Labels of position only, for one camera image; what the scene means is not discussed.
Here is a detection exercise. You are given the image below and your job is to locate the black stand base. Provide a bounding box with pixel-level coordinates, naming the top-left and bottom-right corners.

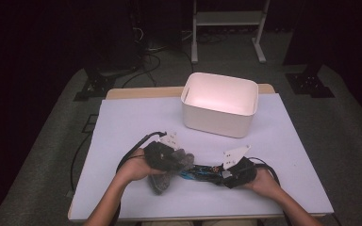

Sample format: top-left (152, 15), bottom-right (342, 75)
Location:
top-left (285, 64), bottom-right (336, 99)
top-left (73, 67), bottom-right (140, 102)

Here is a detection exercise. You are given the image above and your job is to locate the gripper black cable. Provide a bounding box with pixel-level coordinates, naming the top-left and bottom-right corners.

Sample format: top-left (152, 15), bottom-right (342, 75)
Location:
top-left (115, 131), bottom-right (168, 226)
top-left (246, 155), bottom-right (293, 226)

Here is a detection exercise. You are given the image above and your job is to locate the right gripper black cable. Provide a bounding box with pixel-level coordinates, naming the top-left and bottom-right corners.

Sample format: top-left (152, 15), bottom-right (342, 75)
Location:
top-left (246, 155), bottom-right (293, 226)

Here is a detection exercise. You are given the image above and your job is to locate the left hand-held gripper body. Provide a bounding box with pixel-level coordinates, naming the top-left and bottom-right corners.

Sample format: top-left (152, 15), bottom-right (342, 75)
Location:
top-left (142, 131), bottom-right (181, 172)

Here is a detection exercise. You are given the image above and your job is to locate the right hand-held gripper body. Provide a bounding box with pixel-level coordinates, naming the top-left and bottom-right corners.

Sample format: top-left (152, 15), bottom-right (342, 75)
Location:
top-left (215, 144), bottom-right (259, 190)

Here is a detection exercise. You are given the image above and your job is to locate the grey cloth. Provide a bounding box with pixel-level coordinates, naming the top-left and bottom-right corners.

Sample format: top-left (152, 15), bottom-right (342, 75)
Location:
top-left (147, 149), bottom-right (196, 196)

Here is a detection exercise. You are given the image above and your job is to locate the white storage box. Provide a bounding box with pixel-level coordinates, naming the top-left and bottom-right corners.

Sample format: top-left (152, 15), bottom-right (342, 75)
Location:
top-left (180, 72), bottom-right (259, 139)

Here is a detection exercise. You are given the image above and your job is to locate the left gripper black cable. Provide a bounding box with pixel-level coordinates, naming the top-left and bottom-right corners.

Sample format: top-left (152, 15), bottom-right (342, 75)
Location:
top-left (115, 131), bottom-right (168, 226)

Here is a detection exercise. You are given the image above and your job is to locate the person's left hand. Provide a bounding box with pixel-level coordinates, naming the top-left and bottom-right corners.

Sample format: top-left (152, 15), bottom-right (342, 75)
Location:
top-left (116, 148), bottom-right (168, 183)

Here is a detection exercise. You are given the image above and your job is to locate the person's right hand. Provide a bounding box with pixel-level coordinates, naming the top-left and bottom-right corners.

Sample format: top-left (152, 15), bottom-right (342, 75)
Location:
top-left (243, 169), bottom-right (286, 200)

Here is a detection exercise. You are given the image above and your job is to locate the white metal stand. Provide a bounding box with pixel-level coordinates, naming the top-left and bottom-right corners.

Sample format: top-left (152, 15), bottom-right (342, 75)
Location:
top-left (190, 0), bottom-right (272, 65)

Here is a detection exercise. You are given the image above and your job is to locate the thin black floor cable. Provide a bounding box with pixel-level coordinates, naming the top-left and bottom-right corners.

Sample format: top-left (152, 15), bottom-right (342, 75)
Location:
top-left (70, 133), bottom-right (93, 193)

